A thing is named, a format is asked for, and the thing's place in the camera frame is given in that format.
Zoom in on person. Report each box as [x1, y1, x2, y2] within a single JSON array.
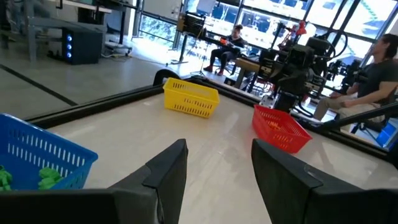
[[203, 24, 246, 77], [312, 33, 398, 123]]

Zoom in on black computer with blue lights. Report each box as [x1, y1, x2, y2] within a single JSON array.
[[61, 26, 104, 66]]

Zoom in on yellow plastic basket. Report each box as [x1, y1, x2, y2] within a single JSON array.
[[162, 77, 221, 119]]

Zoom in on wooden table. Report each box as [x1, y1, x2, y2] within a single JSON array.
[[233, 57, 262, 90]]

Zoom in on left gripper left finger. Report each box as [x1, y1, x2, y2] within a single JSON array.
[[0, 138, 189, 224]]

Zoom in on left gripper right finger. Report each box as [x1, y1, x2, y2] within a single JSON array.
[[251, 138, 398, 224]]

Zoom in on green toy figure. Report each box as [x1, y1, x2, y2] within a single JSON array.
[[0, 165, 13, 192], [37, 167, 65, 190]]

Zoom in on grey metal desk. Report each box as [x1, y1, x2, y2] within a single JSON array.
[[24, 0, 113, 63]]

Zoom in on black crate on stand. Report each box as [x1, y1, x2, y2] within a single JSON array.
[[176, 11, 206, 39]]

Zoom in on black floor tape strip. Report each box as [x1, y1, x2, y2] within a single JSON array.
[[0, 63, 78, 107]]

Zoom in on black looped cable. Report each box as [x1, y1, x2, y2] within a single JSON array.
[[152, 68, 182, 87]]

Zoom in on red plastic basket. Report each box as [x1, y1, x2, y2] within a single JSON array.
[[251, 104, 313, 154]]

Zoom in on blue plastic crate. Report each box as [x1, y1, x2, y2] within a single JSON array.
[[375, 122, 398, 149]]

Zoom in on silver mounting plate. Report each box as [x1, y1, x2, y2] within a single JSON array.
[[259, 94, 280, 109]]

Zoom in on blue plastic basket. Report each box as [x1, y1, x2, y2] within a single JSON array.
[[0, 113, 99, 191]]

